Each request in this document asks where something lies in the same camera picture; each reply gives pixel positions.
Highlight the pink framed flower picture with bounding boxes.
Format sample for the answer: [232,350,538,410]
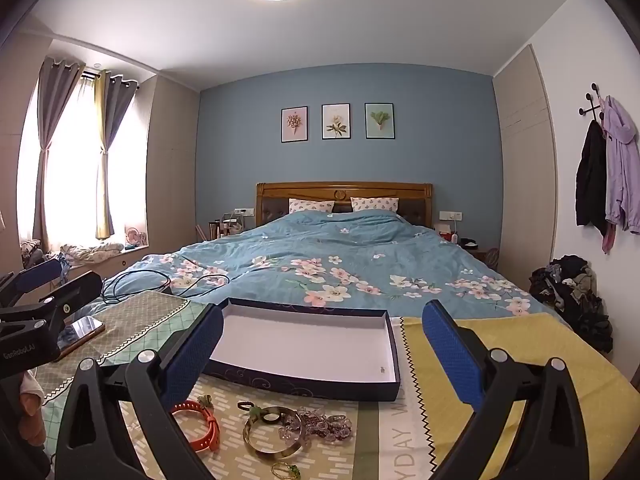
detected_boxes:
[281,107,308,143]

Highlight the yellow grey curtain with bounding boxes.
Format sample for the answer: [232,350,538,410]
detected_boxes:
[94,71,138,240]

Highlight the light clothes heap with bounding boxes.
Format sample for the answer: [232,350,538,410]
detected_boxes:
[60,241,125,263]

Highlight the clear crystal bracelet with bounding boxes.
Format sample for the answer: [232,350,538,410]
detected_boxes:
[276,412,313,448]

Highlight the white framed flower picture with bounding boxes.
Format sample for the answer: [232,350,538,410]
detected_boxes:
[321,103,351,140]

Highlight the dark clothes heap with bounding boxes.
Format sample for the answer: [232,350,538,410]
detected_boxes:
[20,239,47,271]

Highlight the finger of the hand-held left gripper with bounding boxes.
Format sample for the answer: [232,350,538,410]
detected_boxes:
[0,271,104,333]
[0,258,64,307]

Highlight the white patterned pillow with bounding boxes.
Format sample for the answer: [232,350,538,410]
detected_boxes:
[288,198,336,214]
[350,196,400,213]

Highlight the blue floral duvet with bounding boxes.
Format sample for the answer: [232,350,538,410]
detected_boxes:
[102,209,566,326]

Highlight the person's left hand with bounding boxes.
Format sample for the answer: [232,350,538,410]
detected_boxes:
[19,372,47,456]

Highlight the beige built-in wardrobe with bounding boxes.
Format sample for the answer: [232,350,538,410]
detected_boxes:
[145,75,201,261]
[492,44,558,291]

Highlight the green yellow patterned blanket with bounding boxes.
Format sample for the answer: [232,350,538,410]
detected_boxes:
[30,290,640,480]

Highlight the black wall coat rack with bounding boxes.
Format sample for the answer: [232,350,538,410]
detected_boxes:
[580,82,608,126]

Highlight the group of cosmetics bottles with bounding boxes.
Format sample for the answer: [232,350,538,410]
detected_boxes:
[207,211,248,240]

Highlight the gold bangle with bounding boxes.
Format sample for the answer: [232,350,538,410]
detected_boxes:
[243,409,311,458]

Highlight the orange smartwatch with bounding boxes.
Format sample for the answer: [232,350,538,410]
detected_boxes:
[171,401,222,453]

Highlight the purple jacket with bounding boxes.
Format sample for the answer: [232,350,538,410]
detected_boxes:
[602,95,640,235]

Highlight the purple beaded bracelet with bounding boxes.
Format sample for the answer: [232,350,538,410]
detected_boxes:
[300,408,357,445]

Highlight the pile of dark clothes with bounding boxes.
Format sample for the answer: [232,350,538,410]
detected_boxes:
[529,255,615,353]

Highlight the dark blue shallow box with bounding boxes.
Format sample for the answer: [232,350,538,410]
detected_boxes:
[202,297,402,402]

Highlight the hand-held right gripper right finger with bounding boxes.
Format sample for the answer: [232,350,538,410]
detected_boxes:
[421,300,591,480]

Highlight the wooden nightstand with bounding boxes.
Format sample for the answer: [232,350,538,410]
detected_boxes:
[470,245,499,267]

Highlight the smartphone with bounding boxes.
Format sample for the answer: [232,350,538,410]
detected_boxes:
[57,316,107,353]

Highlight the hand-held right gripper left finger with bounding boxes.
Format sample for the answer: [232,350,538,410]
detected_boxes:
[52,304,224,480]

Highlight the wooden headboard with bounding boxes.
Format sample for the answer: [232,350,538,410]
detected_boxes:
[256,182,434,228]

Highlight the pink hanging cloth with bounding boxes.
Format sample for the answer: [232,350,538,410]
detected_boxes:
[601,222,620,255]

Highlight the black charger cable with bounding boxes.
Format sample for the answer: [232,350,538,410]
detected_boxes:
[102,269,231,306]

